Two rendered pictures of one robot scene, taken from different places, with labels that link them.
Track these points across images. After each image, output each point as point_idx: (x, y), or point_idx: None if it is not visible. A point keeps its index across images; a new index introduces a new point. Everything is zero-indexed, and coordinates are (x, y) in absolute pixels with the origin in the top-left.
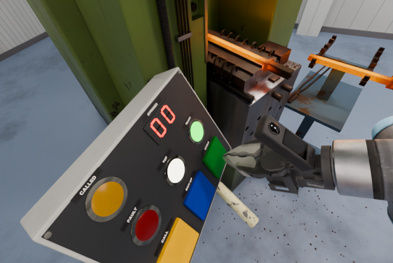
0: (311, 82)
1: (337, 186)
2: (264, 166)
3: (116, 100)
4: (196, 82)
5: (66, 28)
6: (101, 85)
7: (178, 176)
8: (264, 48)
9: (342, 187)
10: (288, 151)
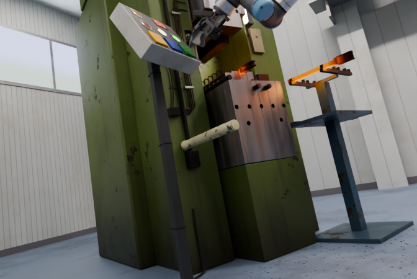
0: None
1: (215, 4)
2: None
3: (134, 144)
4: (194, 84)
5: (119, 82)
6: (127, 126)
7: (162, 32)
8: None
9: (216, 2)
10: (203, 10)
